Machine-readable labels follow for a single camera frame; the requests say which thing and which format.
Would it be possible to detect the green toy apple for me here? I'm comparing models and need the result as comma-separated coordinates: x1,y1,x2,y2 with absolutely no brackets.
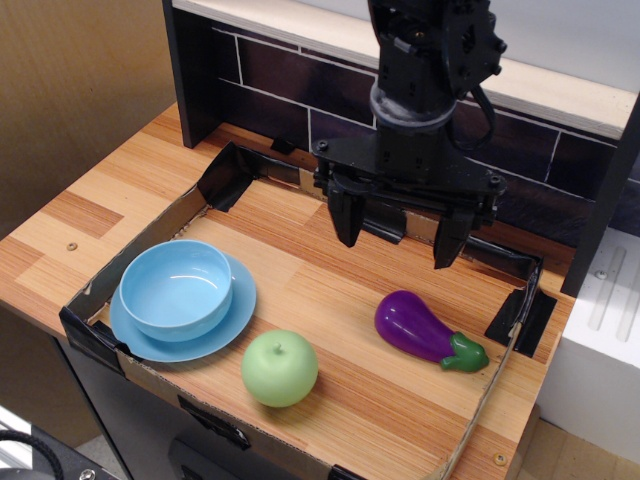
241,330,319,408

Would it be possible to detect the purple toy eggplant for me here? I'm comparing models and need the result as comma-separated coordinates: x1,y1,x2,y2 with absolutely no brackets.
374,290,489,373

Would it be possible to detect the dark shelf frame with backsplash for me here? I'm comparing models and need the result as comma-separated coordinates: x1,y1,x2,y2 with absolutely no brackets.
162,0,640,296

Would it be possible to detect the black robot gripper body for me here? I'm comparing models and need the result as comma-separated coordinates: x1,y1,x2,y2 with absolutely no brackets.
312,88,506,230

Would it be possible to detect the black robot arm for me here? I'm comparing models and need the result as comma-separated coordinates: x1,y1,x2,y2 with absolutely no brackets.
313,1,507,269

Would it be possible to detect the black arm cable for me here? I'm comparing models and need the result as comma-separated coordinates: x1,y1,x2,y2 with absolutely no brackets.
449,83,498,152

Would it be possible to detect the light blue bowl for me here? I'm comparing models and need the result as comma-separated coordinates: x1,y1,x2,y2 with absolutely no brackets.
119,240,233,342

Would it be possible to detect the white appliance at right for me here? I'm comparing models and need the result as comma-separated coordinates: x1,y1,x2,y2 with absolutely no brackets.
537,229,639,462

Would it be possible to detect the cardboard tray border with tape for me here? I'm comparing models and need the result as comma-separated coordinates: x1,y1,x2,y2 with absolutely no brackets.
58,141,558,480

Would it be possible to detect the black cable bottom left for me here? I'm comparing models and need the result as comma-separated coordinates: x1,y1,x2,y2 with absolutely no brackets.
0,428,65,480

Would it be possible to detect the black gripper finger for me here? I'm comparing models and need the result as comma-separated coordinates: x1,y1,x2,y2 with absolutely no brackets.
433,210,475,269
327,180,369,247

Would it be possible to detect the light blue plate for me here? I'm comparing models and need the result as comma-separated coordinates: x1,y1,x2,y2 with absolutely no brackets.
109,253,257,363

